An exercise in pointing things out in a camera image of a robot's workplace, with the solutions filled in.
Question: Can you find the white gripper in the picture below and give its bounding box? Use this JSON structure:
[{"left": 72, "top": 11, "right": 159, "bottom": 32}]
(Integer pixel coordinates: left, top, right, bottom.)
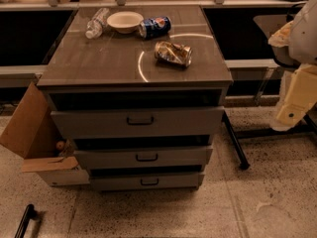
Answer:
[{"left": 269, "top": 63, "right": 317, "bottom": 132}]

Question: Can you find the grey top drawer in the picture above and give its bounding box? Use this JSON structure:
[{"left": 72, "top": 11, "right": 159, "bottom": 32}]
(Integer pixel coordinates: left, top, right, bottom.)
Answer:
[{"left": 51, "top": 107, "right": 223, "bottom": 139}]

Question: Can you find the grey drawer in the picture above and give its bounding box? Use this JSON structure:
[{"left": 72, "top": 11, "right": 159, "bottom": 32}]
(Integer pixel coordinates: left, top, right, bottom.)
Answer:
[
  {"left": 89, "top": 172, "right": 205, "bottom": 191},
  {"left": 74, "top": 146, "right": 213, "bottom": 170},
  {"left": 51, "top": 107, "right": 223, "bottom": 139}
]

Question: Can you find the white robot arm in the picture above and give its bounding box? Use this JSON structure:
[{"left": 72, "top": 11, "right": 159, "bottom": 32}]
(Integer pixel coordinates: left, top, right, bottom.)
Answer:
[{"left": 268, "top": 0, "right": 317, "bottom": 132}]

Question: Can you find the grey drawer cabinet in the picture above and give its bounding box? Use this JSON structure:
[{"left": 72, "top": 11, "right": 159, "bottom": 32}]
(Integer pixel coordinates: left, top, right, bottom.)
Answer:
[{"left": 38, "top": 6, "right": 232, "bottom": 179}]

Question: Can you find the grey bottom drawer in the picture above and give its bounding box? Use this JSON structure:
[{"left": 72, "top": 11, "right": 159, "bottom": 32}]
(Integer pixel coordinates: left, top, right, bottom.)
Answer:
[{"left": 89, "top": 172, "right": 205, "bottom": 191}]

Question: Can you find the grey middle drawer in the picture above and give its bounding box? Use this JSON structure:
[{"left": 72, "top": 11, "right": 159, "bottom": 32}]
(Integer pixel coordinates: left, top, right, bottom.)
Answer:
[{"left": 74, "top": 146, "right": 213, "bottom": 170}]

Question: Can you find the black office chair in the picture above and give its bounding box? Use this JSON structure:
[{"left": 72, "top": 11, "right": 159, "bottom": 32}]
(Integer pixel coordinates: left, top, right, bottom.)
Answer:
[{"left": 254, "top": 1, "right": 317, "bottom": 66}]

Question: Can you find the black table leg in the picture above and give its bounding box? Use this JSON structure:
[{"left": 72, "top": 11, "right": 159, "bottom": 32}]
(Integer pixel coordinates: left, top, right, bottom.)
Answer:
[{"left": 222, "top": 112, "right": 250, "bottom": 170}]

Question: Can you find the crushed gold can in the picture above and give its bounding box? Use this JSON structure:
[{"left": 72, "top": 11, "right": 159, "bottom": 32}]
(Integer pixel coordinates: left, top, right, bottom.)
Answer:
[{"left": 155, "top": 41, "right": 192, "bottom": 67}]

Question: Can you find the blue Pepsi can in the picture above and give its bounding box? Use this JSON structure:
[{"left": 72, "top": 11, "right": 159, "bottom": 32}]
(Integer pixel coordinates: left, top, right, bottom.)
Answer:
[{"left": 139, "top": 16, "right": 171, "bottom": 40}]

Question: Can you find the white paper bowl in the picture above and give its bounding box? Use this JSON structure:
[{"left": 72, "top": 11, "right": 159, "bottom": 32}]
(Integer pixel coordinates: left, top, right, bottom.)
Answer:
[{"left": 107, "top": 11, "right": 144, "bottom": 34}]

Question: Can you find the clear plastic water bottle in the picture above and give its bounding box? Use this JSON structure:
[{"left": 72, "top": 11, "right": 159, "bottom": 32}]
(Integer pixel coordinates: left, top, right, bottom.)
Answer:
[{"left": 85, "top": 8, "right": 110, "bottom": 39}]

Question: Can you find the small orange ball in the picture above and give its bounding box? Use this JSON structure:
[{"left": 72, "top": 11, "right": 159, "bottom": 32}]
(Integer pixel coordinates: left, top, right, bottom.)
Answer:
[{"left": 55, "top": 141, "right": 65, "bottom": 151}]

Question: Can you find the brown cardboard box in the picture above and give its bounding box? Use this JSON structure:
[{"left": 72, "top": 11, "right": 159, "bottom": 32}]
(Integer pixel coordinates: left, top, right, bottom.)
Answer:
[{"left": 0, "top": 83, "right": 89, "bottom": 186}]

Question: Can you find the black bar on floor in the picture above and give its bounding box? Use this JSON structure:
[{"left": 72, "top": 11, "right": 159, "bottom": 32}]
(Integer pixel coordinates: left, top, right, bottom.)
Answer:
[{"left": 14, "top": 204, "right": 38, "bottom": 238}]

